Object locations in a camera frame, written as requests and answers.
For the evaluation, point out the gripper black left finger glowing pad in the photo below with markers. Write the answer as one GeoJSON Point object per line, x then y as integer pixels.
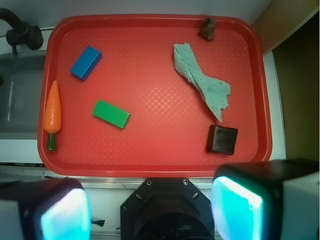
{"type": "Point", "coordinates": [56, 209]}

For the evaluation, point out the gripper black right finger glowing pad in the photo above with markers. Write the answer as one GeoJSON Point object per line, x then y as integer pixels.
{"type": "Point", "coordinates": [272, 200]}

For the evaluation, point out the blue rectangular block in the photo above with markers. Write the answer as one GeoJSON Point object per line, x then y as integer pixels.
{"type": "Point", "coordinates": [86, 62]}

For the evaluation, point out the black cube block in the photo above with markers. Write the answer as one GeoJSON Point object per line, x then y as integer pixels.
{"type": "Point", "coordinates": [221, 140]}

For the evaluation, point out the green rectangular block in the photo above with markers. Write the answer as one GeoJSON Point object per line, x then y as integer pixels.
{"type": "Point", "coordinates": [110, 114]}

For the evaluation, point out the orange toy carrot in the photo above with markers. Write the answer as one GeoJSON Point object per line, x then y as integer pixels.
{"type": "Point", "coordinates": [52, 121]}

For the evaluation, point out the light blue cloth rag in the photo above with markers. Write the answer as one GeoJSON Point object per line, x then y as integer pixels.
{"type": "Point", "coordinates": [214, 92]}

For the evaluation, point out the red plastic tray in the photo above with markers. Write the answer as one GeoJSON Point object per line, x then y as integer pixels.
{"type": "Point", "coordinates": [167, 130]}

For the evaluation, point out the grey toy sink basin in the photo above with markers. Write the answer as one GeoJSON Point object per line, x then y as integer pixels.
{"type": "Point", "coordinates": [21, 80]}

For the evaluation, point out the dark grey faucet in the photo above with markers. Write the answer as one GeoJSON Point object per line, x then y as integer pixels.
{"type": "Point", "coordinates": [21, 32]}

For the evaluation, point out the brown crumbly lump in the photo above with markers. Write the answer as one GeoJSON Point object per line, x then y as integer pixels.
{"type": "Point", "coordinates": [207, 29]}

